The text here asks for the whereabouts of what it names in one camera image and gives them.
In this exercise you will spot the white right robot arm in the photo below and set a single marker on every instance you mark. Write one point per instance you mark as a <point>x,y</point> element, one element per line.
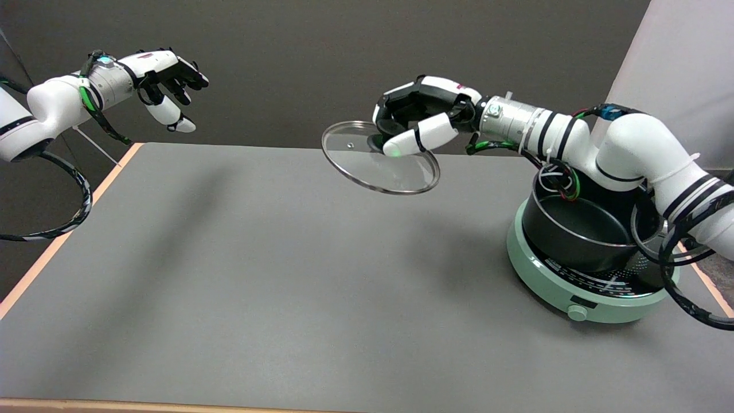
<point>631,149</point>

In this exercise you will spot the glass pot lid black knob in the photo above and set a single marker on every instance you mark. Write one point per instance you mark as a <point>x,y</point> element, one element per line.
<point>355,160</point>

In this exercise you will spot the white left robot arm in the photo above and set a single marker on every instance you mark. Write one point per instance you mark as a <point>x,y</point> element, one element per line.
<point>51,106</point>

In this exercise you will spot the green round induction cooker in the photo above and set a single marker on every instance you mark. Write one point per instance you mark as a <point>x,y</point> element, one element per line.
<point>550,287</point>

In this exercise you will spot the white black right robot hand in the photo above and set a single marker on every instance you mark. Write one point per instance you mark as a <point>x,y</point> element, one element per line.
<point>436,129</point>

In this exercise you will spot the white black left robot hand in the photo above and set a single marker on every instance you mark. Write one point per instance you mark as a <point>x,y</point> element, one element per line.
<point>157,63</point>

